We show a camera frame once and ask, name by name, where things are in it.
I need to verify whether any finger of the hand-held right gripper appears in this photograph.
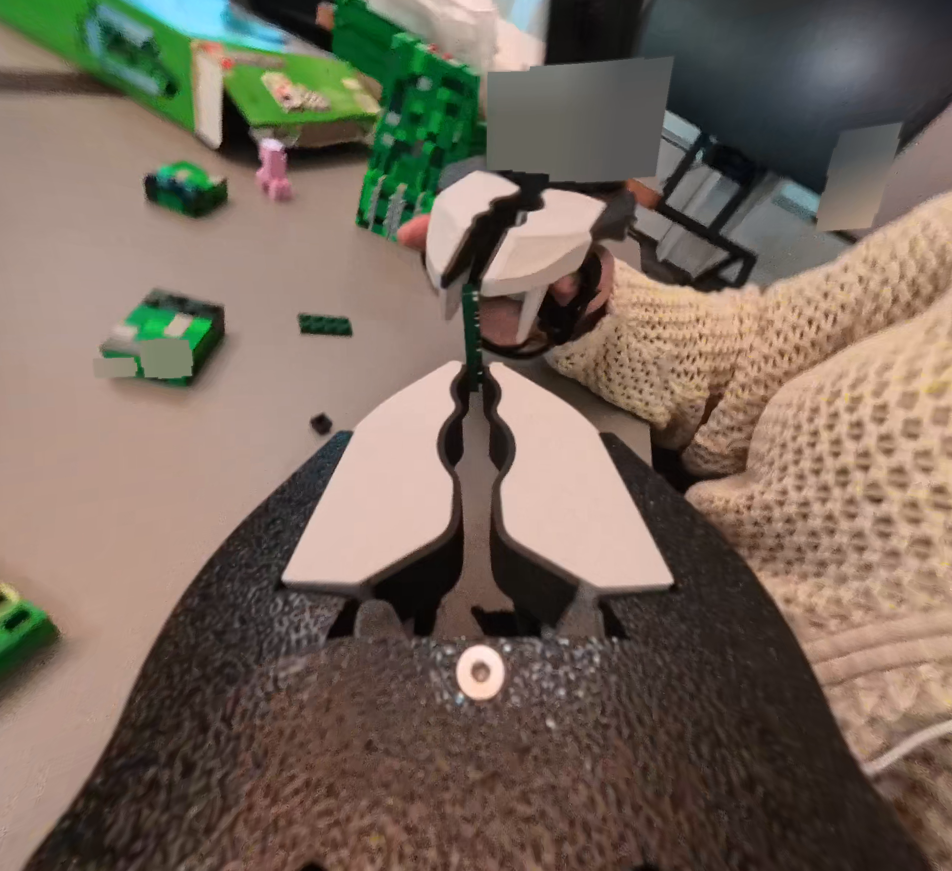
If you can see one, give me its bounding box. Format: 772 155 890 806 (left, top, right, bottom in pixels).
482 189 608 338
426 172 522 322

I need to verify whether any large dark wall screen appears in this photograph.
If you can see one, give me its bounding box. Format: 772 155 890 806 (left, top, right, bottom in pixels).
638 0 952 197

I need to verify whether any green brick cube head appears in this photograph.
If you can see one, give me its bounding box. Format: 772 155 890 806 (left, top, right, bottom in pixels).
143 160 230 220

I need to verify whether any pink brick pig figure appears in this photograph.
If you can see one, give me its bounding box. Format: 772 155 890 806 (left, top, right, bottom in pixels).
254 138 294 203

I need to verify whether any green plastic bin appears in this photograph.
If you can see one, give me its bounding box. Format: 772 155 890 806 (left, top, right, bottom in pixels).
330 0 417 99

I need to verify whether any tall green blocky brick figure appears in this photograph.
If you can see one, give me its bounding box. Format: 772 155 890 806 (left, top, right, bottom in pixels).
355 31 486 242

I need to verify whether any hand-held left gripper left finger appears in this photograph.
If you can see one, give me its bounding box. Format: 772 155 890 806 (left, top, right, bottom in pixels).
283 360 466 598

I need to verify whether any person's right forearm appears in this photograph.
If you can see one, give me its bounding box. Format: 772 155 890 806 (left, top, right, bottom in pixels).
546 190 952 478

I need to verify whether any black metal table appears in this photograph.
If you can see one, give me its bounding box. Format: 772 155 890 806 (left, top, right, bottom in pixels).
656 133 761 290

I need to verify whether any person's right hand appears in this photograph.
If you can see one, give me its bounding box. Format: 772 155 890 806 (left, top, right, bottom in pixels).
399 215 618 351

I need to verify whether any green building set box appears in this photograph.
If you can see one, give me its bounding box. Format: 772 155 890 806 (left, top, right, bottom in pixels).
0 0 385 152

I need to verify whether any small green brick assembly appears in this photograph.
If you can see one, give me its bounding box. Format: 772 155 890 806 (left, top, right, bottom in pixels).
93 288 226 388

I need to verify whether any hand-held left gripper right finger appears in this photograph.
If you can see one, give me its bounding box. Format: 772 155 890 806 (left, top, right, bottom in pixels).
488 361 676 602

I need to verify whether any white cord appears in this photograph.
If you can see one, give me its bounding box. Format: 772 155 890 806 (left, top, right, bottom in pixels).
855 721 947 777

